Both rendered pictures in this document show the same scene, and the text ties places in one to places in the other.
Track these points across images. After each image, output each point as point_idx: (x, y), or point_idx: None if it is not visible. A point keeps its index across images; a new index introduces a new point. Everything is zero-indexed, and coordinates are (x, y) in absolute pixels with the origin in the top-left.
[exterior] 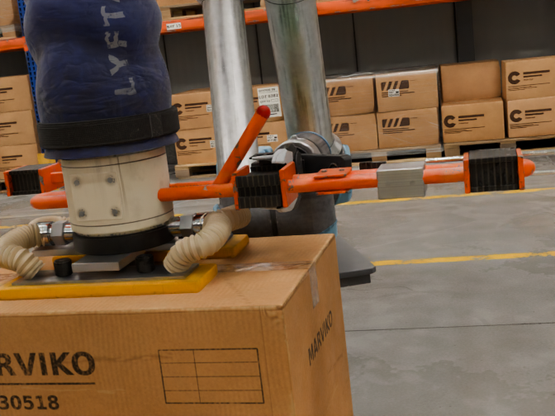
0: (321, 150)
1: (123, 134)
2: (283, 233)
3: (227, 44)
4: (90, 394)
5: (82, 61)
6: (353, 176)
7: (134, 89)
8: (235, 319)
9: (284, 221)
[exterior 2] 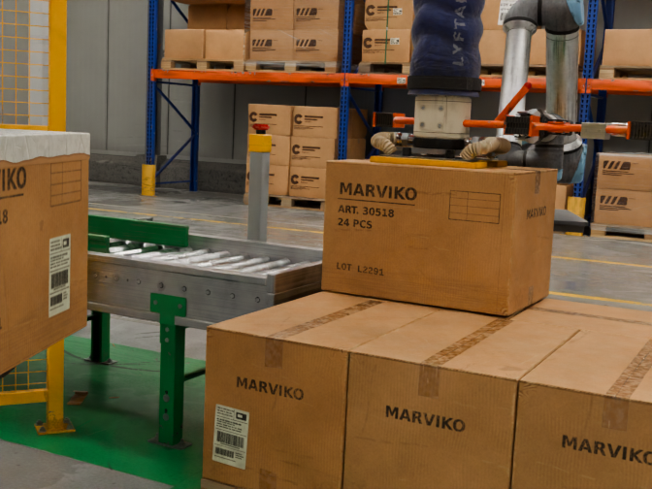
0: None
1: (452, 84)
2: None
3: (516, 57)
4: (410, 211)
5: (440, 45)
6: (569, 124)
7: (462, 63)
8: (492, 178)
9: (530, 163)
